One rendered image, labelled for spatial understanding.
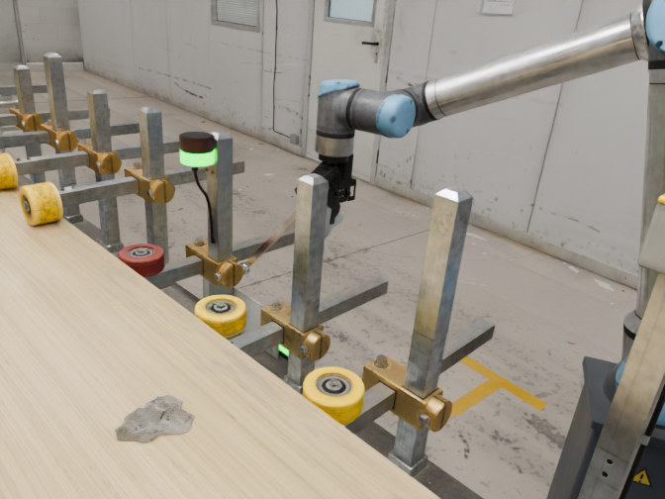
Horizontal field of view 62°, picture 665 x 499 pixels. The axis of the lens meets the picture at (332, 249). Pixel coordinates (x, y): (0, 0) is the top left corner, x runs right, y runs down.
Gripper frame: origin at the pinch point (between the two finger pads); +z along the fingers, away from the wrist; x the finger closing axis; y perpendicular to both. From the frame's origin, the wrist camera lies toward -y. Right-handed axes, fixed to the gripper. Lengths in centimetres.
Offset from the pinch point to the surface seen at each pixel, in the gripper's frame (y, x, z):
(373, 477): -55, -63, -7
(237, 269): -32.1, -8.5, -3.2
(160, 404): -66, -40, -8
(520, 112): 239, 69, 2
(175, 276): -41.6, -1.5, -1.8
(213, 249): -34.6, -4.1, -6.6
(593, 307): 189, -17, 83
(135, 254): -48.7, 0.1, -7.9
